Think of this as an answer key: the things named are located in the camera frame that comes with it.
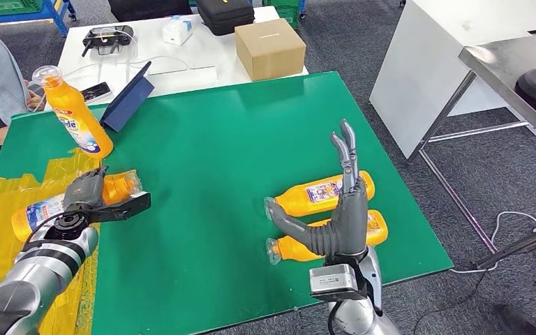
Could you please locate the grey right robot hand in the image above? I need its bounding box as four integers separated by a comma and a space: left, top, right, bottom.
264, 119, 370, 258

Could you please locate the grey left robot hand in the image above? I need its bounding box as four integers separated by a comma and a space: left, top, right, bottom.
62, 166, 110, 211

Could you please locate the person's left hand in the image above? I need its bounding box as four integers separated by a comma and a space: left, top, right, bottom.
25, 80, 47, 112

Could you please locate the orange detergent bottle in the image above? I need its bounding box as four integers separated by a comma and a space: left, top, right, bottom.
264, 171, 376, 221
11, 170, 143, 243
32, 64, 114, 161
266, 209, 389, 267

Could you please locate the black smartphone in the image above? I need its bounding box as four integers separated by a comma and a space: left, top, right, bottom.
79, 82, 112, 103

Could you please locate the blue cart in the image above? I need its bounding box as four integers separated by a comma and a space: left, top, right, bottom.
0, 0, 77, 37

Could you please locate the blue tablet folio case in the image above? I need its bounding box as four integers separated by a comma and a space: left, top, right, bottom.
100, 61, 156, 133

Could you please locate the black antenna controller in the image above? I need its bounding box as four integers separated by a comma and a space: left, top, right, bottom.
82, 25, 135, 57

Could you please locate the green plastic crate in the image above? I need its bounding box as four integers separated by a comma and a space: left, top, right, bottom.
263, 0, 302, 29
0, 0, 43, 15

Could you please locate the black bag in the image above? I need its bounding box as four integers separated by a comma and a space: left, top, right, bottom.
107, 0, 193, 22

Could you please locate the green table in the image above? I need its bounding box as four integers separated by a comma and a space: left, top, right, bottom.
0, 70, 454, 335

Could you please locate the white tissue pack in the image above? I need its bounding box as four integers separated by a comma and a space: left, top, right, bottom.
161, 15, 194, 46

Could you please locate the white table with metal legs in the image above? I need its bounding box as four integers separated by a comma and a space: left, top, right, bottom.
369, 0, 536, 256

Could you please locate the dark metal bar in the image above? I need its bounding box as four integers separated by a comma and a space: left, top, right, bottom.
475, 219, 536, 272

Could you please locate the white rectangular table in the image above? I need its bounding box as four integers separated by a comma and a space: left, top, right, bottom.
57, 5, 310, 112

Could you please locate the brown cardboard box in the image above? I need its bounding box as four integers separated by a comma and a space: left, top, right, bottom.
234, 18, 307, 82

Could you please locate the black hard carrying case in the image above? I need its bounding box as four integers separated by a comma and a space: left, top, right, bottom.
195, 0, 256, 36

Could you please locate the stainless steel table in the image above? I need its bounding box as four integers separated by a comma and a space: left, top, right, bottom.
457, 27, 536, 156

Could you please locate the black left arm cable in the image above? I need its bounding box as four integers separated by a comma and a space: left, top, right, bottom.
22, 210, 89, 248

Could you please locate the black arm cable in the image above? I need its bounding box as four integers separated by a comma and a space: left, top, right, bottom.
327, 300, 343, 335
22, 210, 89, 248

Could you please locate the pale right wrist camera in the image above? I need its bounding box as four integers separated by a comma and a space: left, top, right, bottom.
308, 263, 367, 304

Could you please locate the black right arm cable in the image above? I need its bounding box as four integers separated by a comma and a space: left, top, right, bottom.
327, 300, 343, 335

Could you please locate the thin white cable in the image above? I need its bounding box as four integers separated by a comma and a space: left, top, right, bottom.
59, 27, 193, 80

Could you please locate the black power cable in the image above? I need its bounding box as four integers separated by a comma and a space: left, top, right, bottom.
411, 270, 491, 335

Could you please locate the white power cable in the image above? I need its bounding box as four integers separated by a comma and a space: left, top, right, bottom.
450, 211, 536, 277

